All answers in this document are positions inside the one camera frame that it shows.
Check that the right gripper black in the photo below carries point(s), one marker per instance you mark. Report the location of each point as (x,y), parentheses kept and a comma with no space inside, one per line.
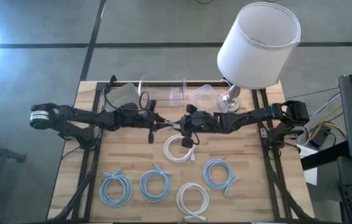
(200,121)

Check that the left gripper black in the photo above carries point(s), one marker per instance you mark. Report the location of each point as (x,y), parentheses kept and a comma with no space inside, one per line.
(151,119)

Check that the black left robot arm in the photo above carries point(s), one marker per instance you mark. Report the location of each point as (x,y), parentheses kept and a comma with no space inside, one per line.
(85,116)

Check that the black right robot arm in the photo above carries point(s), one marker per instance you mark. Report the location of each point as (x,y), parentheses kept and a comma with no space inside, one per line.
(250,116)

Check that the large clear plastic bin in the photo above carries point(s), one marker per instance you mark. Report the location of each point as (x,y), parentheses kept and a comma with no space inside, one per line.
(166,93)

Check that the small clear plastic bin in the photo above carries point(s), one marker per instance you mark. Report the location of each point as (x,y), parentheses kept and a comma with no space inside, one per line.
(205,96)

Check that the clear plastic container left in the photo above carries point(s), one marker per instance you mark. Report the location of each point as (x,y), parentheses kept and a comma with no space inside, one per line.
(122,95)

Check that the silver metal lamp base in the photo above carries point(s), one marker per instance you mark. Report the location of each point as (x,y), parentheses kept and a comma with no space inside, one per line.
(230,99)

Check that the white lampshade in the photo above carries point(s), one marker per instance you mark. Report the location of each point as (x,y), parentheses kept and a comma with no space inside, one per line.
(256,53)

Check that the white paper sheet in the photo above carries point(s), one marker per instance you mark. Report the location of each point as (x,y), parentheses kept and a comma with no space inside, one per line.
(306,152)

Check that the black power adapter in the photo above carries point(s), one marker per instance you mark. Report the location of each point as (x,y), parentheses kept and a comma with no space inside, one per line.
(319,139)

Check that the black cart leg bar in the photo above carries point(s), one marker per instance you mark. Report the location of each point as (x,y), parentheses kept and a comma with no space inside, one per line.
(325,157)

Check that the black aluminium table frame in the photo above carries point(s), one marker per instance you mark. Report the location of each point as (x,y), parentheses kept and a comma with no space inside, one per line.
(191,83)

